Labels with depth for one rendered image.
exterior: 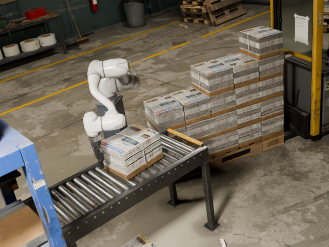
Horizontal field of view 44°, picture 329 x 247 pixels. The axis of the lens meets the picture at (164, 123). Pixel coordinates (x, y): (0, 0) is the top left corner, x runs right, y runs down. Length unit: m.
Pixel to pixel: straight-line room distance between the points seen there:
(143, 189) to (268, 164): 1.88
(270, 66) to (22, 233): 2.82
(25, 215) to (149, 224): 1.29
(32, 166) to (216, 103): 2.37
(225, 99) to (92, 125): 1.75
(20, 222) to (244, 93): 2.49
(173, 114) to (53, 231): 1.93
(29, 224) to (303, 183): 2.57
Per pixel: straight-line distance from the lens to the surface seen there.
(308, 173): 4.37
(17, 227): 2.93
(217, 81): 4.06
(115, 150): 2.97
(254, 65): 4.24
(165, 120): 3.94
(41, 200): 2.32
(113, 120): 2.80
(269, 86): 4.42
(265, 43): 4.26
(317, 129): 4.81
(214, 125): 4.21
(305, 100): 4.99
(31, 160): 2.20
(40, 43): 9.78
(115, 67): 3.18
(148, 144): 3.05
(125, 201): 2.91
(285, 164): 4.49
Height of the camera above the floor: 2.47
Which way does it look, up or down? 27 degrees down
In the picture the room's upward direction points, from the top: 9 degrees counter-clockwise
